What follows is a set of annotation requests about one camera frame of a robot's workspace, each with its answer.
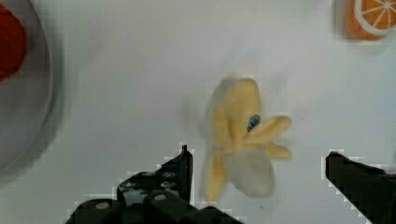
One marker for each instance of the grey round plate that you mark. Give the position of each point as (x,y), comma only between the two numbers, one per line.
(26,96)

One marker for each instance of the plush peeled banana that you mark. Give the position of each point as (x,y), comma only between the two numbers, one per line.
(243,144)

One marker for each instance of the red plush ketchup bottle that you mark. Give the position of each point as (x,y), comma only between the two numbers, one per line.
(13,44)

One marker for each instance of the plush orange slice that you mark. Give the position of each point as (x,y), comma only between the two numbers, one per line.
(370,19)

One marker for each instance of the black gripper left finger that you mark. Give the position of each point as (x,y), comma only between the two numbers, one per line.
(158,197)

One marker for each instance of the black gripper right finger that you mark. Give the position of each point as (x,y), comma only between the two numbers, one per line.
(371,190)

